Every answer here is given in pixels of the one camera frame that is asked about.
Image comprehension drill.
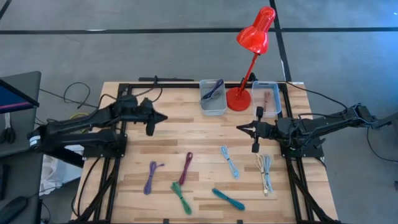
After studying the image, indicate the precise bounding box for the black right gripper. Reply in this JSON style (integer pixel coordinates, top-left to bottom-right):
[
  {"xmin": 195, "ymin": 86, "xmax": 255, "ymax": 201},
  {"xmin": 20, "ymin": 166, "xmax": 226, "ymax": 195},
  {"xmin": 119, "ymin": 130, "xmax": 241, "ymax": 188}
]
[{"xmin": 235, "ymin": 106, "xmax": 264, "ymax": 153}]

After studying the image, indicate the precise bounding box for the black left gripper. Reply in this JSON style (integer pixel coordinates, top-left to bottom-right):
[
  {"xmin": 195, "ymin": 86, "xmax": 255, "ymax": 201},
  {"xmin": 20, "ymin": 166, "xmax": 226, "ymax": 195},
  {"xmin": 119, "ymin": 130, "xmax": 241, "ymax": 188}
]
[{"xmin": 136, "ymin": 109, "xmax": 169, "ymax": 137}]

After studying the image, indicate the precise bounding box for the light blue USB cable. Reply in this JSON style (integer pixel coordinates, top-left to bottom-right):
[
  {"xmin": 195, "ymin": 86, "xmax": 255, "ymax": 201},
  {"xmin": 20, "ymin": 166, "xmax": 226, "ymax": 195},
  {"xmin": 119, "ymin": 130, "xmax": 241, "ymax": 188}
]
[{"xmin": 220, "ymin": 145, "xmax": 240, "ymax": 180}]

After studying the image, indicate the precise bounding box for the cream USB cable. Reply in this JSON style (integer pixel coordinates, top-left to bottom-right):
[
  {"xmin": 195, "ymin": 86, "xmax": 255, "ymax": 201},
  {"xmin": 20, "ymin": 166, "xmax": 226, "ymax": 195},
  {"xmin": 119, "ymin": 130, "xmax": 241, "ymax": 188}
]
[{"xmin": 254, "ymin": 152, "xmax": 269, "ymax": 197}]

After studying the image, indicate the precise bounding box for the pale grey USB cable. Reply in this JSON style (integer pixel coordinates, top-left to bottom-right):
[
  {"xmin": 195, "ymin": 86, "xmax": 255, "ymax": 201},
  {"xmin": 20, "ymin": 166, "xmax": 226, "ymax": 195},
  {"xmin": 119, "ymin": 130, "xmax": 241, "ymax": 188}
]
[{"xmin": 262, "ymin": 154, "xmax": 274, "ymax": 194}]

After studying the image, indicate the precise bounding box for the navy blue USB cable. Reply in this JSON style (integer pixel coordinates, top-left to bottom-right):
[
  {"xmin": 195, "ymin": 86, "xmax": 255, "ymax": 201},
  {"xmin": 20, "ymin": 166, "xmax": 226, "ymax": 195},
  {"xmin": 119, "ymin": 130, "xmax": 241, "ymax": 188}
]
[{"xmin": 201, "ymin": 78, "xmax": 224, "ymax": 100}]

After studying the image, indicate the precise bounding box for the magenta braided USB cable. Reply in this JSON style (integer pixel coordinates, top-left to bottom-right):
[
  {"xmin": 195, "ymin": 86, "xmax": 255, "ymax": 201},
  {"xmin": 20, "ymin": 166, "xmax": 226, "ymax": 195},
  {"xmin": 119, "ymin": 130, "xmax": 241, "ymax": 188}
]
[{"xmin": 178, "ymin": 151, "xmax": 194, "ymax": 186}]

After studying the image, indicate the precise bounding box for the purple USB cable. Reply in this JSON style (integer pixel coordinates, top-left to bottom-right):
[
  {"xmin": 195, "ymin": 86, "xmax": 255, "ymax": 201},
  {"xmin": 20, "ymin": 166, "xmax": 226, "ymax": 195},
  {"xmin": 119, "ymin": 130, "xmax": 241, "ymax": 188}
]
[{"xmin": 143, "ymin": 161, "xmax": 165, "ymax": 196}]

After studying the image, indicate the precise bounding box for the teal black braided USB cable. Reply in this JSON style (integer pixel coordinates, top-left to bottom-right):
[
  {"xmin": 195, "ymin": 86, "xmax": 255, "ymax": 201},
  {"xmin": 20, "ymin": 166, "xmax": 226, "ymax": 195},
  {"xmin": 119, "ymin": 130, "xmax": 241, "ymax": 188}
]
[{"xmin": 211, "ymin": 188, "xmax": 246, "ymax": 212}]

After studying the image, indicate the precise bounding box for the mint green USB cable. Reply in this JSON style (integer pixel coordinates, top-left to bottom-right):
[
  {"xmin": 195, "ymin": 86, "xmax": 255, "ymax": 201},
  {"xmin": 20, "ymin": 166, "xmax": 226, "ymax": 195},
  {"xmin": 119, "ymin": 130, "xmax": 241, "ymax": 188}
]
[{"xmin": 170, "ymin": 181, "xmax": 193, "ymax": 216}]

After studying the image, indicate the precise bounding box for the clear plastic bin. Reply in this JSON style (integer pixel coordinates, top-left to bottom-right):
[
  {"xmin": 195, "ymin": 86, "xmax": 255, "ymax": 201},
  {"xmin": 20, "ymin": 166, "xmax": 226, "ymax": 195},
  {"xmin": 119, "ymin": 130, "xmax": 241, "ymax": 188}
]
[{"xmin": 251, "ymin": 80, "xmax": 282, "ymax": 119}]

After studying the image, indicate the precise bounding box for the white opaque plastic bin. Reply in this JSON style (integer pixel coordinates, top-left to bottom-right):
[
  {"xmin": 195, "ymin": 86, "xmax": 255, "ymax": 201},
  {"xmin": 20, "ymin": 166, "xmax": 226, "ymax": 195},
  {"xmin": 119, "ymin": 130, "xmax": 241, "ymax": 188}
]
[{"xmin": 198, "ymin": 78, "xmax": 228, "ymax": 117}]

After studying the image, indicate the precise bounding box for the red lamp stand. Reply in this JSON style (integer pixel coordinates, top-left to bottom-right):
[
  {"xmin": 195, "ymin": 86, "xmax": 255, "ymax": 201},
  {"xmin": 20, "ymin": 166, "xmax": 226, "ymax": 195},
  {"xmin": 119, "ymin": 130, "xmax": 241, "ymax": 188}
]
[{"xmin": 225, "ymin": 6, "xmax": 277, "ymax": 112}]

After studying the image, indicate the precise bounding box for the white plastic bag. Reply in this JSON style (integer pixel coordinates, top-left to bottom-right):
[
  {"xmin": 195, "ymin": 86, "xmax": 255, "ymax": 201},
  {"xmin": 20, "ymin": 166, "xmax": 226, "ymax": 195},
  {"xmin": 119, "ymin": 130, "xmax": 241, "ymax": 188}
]
[{"xmin": 39, "ymin": 144, "xmax": 84, "ymax": 196}]

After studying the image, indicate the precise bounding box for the grey side desk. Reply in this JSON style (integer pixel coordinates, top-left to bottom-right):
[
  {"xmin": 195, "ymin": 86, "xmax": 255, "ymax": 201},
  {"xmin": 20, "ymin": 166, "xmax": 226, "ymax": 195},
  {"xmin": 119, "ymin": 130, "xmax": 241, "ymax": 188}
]
[{"xmin": 0, "ymin": 70, "xmax": 43, "ymax": 158}]

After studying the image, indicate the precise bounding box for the dark laptop screen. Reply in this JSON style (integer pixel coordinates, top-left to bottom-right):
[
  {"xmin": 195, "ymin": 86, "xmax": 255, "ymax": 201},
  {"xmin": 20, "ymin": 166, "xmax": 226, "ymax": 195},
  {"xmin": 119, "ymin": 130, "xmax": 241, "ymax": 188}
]
[{"xmin": 0, "ymin": 78, "xmax": 40, "ymax": 114}]

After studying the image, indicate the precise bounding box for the black computer mouse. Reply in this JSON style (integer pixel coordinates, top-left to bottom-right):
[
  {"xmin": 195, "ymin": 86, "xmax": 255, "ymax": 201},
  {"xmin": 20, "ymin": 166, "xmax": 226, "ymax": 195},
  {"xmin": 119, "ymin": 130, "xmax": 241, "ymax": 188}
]
[{"xmin": 0, "ymin": 195, "xmax": 29, "ymax": 224}]

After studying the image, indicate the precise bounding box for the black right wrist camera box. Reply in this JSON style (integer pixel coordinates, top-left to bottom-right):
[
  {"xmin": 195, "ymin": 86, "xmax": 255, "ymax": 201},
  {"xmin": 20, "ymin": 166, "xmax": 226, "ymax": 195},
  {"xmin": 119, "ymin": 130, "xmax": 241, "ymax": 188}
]
[{"xmin": 260, "ymin": 119, "xmax": 278, "ymax": 140}]

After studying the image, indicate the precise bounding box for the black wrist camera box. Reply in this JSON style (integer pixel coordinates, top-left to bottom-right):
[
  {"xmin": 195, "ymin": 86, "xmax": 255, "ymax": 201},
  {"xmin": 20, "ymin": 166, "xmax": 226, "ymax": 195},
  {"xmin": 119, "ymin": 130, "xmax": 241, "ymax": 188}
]
[
  {"xmin": 138, "ymin": 97, "xmax": 155, "ymax": 112},
  {"xmin": 260, "ymin": 119, "xmax": 278, "ymax": 140}
]

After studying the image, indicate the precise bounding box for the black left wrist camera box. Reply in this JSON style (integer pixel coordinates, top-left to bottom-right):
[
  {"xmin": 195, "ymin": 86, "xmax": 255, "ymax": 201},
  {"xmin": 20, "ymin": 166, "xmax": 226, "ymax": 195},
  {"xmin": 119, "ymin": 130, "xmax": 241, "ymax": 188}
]
[{"xmin": 138, "ymin": 97, "xmax": 155, "ymax": 112}]

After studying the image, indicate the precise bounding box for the black aluminium table frame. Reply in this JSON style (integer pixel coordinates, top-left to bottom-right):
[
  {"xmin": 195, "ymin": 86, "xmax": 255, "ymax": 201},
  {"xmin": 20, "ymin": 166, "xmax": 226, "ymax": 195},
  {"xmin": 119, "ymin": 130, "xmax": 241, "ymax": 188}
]
[{"xmin": 70, "ymin": 81, "xmax": 341, "ymax": 224}]

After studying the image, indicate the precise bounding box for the yellow cable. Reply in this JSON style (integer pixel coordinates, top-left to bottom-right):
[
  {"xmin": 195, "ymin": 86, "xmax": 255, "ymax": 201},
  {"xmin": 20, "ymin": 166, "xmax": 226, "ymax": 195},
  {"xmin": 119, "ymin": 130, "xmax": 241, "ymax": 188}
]
[{"xmin": 68, "ymin": 111, "xmax": 91, "ymax": 121}]

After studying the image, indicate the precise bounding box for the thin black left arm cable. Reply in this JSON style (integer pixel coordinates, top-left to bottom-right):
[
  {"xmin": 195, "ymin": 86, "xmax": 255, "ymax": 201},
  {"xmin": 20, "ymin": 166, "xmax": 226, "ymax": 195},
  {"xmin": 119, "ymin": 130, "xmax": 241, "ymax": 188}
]
[{"xmin": 39, "ymin": 81, "xmax": 164, "ymax": 110}]

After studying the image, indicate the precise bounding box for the black floor cable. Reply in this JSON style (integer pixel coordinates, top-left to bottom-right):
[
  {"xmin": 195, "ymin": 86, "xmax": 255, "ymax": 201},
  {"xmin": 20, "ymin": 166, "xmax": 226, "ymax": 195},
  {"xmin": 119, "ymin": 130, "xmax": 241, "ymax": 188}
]
[{"xmin": 366, "ymin": 126, "xmax": 398, "ymax": 163}]

